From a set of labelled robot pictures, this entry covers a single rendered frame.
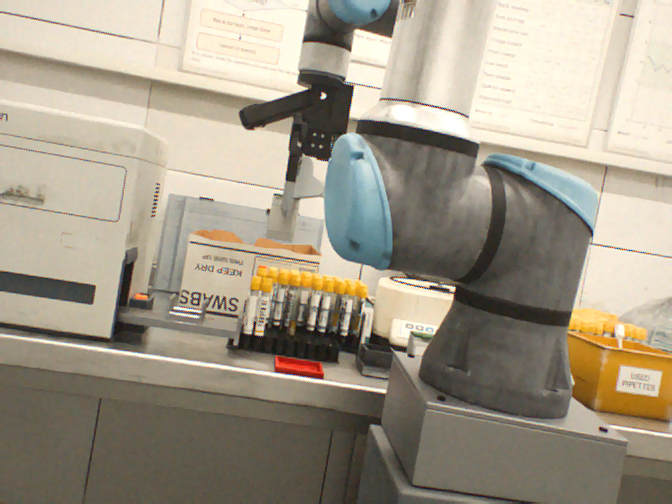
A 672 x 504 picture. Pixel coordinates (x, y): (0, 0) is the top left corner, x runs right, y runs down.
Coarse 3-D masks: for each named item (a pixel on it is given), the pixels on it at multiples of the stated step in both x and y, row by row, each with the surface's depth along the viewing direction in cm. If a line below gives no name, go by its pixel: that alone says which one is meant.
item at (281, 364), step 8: (280, 360) 109; (288, 360) 110; (296, 360) 110; (304, 360) 110; (280, 368) 103; (288, 368) 103; (296, 368) 103; (304, 368) 107; (312, 368) 108; (320, 368) 107; (312, 376) 104; (320, 376) 104
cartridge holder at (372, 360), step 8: (368, 344) 117; (360, 352) 116; (368, 352) 112; (376, 352) 112; (384, 352) 112; (392, 352) 114; (360, 360) 114; (368, 360) 112; (376, 360) 112; (384, 360) 112; (360, 368) 112; (368, 368) 110; (376, 368) 111; (384, 368) 111; (376, 376) 111; (384, 376) 111
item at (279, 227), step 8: (272, 200) 111; (280, 200) 111; (296, 200) 111; (272, 208) 111; (280, 208) 111; (296, 208) 111; (272, 216) 111; (280, 216) 111; (296, 216) 111; (272, 224) 111; (280, 224) 111; (288, 224) 111; (272, 232) 111; (280, 232) 111; (288, 232) 111; (288, 240) 111
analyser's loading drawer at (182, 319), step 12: (204, 300) 110; (120, 312) 106; (132, 312) 107; (144, 312) 109; (156, 312) 110; (168, 312) 106; (180, 312) 111; (192, 312) 111; (204, 312) 109; (240, 312) 111; (144, 324) 105; (156, 324) 105; (168, 324) 105; (180, 324) 105; (192, 324) 106; (204, 324) 107; (216, 324) 109; (228, 324) 111; (240, 324) 106; (228, 336) 107
